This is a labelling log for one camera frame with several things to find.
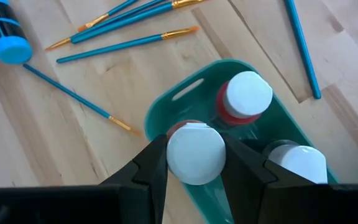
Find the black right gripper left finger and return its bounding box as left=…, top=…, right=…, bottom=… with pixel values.
left=103, top=134, right=169, bottom=224

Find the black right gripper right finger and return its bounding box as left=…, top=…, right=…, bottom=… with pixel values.
left=221, top=134, right=318, bottom=224

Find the brown paint bottle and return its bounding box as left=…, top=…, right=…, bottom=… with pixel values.
left=165, top=119, right=227, bottom=186

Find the black paint bottle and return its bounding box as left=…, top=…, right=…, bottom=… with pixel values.
left=261, top=139, right=328, bottom=185

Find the red paint bottle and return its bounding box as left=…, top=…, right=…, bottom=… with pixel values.
left=211, top=70, right=273, bottom=127

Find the blue paint bottle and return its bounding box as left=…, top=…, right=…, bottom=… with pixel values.
left=0, top=0, right=33, bottom=65

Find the teal plastic bin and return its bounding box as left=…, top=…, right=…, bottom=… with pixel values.
left=144, top=58, right=338, bottom=224

